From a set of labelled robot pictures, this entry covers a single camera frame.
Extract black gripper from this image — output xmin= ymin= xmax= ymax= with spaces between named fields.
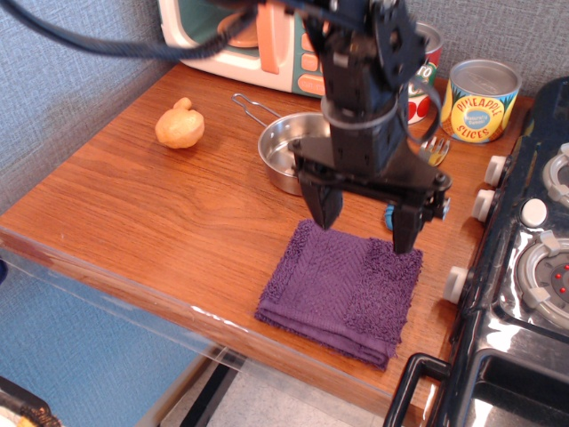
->
xmin=289 ymin=98 xmax=452 ymax=254

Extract purple cloth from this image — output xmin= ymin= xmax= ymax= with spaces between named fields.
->
xmin=255 ymin=220 xmax=423 ymax=370

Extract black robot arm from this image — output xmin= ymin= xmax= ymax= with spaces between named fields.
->
xmin=284 ymin=1 xmax=452 ymax=254

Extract small silver metal pan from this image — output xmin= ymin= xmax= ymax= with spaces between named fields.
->
xmin=231 ymin=93 xmax=330 ymax=197

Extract tomato juice can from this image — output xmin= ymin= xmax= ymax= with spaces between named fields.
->
xmin=408 ymin=22 xmax=444 ymax=125

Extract pineapple slices can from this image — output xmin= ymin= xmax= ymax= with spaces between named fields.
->
xmin=440 ymin=59 xmax=522 ymax=144

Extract pink white toy microwave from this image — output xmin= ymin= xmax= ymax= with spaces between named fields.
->
xmin=158 ymin=0 xmax=325 ymax=97

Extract black toy stove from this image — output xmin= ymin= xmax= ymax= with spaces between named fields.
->
xmin=384 ymin=77 xmax=568 ymax=426

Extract blue handled toy fork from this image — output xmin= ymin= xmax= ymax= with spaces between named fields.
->
xmin=384 ymin=136 xmax=451 ymax=231

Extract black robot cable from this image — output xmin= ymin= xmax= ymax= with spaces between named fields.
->
xmin=0 ymin=0 xmax=268 ymax=61

